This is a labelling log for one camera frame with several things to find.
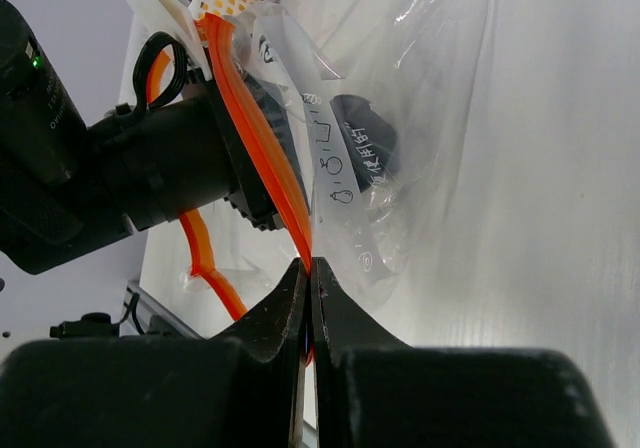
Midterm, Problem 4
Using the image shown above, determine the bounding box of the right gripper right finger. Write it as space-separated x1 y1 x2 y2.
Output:
309 258 614 447

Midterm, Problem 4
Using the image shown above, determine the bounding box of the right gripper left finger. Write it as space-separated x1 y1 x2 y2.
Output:
1 260 306 447

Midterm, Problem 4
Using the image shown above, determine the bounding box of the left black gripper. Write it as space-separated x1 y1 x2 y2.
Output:
84 69 285 233

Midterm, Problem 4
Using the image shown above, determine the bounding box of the dark fake food piece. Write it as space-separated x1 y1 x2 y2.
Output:
330 94 399 193

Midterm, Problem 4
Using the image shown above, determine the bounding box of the clear zip top bag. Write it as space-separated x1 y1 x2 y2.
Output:
197 0 491 310

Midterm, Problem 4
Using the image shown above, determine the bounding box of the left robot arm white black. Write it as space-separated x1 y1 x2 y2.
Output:
1 1 284 275

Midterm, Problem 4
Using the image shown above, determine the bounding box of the aluminium rail frame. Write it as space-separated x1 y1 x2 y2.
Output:
120 280 201 339

